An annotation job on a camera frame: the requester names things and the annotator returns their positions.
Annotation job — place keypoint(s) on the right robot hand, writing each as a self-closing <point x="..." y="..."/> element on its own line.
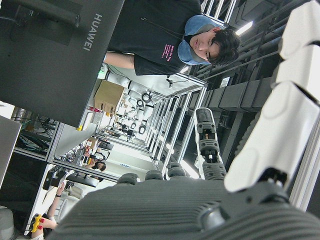
<point x="175" y="212"/>

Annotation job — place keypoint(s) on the seated person with dark hair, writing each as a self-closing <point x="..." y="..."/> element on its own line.
<point x="98" y="166"/>

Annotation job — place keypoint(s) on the person with wrist watch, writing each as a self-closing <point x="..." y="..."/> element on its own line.
<point x="53" y="207"/>

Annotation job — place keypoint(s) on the cardboard box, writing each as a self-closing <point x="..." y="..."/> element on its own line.
<point x="108" y="96"/>

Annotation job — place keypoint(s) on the yellow red handheld tool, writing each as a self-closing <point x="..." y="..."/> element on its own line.
<point x="37" y="222"/>

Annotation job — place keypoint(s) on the silver laptop lid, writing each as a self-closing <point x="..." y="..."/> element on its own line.
<point x="8" y="147"/>

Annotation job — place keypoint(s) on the person in black hoodie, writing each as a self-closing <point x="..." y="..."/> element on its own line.
<point x="155" y="30"/>

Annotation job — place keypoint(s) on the black Huawei monitor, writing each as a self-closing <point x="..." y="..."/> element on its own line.
<point x="50" y="70"/>

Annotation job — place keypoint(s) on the blue neck pillow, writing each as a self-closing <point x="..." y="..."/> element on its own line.
<point x="197" y="22"/>

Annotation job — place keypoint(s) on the aluminium frame cage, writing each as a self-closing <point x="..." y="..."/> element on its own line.
<point x="175" y="105"/>

